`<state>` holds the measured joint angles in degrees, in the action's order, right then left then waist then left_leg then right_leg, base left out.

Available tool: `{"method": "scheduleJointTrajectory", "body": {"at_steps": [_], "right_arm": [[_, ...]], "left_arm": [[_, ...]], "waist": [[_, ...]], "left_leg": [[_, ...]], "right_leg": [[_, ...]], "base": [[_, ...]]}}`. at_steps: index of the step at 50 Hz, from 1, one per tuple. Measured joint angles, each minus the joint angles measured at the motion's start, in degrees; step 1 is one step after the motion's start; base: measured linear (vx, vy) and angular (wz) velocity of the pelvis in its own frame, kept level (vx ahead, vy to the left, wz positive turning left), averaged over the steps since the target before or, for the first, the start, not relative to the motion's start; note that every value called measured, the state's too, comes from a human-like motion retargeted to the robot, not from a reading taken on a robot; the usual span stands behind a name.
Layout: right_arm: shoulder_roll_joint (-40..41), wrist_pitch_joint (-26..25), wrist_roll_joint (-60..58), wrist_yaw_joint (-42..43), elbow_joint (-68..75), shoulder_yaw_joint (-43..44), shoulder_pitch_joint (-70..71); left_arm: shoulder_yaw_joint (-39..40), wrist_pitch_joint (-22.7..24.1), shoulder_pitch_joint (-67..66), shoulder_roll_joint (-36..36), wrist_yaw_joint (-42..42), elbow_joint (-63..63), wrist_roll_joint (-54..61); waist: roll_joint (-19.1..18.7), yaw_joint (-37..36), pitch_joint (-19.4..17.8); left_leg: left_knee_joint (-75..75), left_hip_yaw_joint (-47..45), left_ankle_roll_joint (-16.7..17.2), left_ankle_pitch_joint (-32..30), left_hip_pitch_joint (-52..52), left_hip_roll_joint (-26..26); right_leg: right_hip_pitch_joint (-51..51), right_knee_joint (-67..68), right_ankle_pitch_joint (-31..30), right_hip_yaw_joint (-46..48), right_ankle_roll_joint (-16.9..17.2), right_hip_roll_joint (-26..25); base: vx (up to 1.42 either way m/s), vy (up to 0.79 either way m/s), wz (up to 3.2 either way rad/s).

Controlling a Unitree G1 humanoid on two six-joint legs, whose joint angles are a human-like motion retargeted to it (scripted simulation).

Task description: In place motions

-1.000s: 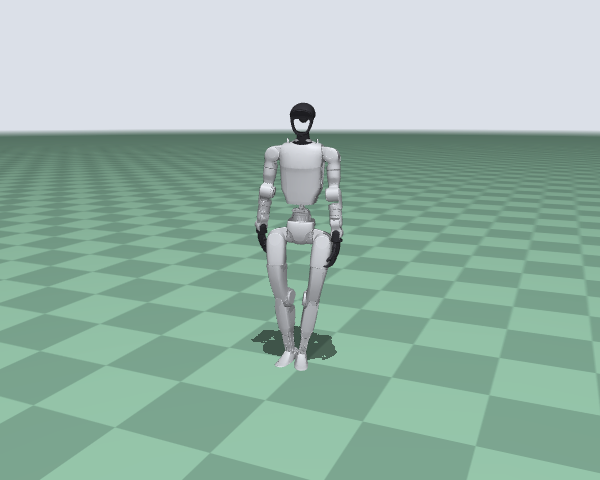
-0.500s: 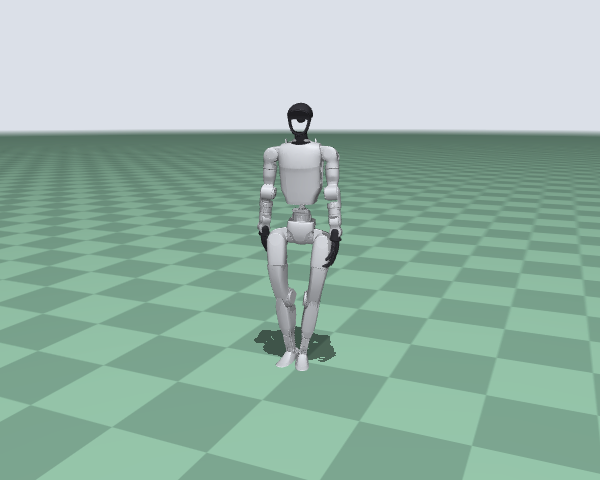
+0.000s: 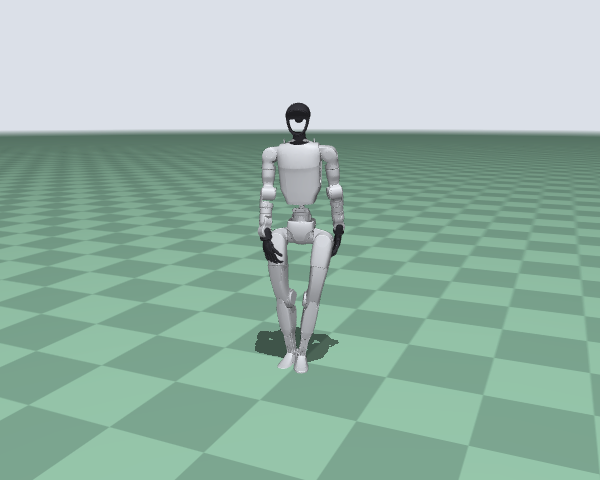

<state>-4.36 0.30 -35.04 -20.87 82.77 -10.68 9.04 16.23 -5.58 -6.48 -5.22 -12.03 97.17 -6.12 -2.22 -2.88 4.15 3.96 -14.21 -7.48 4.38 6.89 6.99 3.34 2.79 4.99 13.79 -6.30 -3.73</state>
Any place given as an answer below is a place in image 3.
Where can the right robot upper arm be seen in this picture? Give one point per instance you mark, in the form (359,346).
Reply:
(269,157)

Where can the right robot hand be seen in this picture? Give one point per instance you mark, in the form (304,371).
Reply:
(268,247)

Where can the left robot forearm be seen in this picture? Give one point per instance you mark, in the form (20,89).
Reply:
(337,211)

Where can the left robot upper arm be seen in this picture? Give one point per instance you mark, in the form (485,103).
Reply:
(329,154)

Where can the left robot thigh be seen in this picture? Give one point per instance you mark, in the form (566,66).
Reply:
(323,243)

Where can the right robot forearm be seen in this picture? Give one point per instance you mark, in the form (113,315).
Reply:
(265,217)

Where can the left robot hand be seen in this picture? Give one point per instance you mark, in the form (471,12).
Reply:
(337,238)

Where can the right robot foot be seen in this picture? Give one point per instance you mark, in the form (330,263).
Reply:
(288,360)

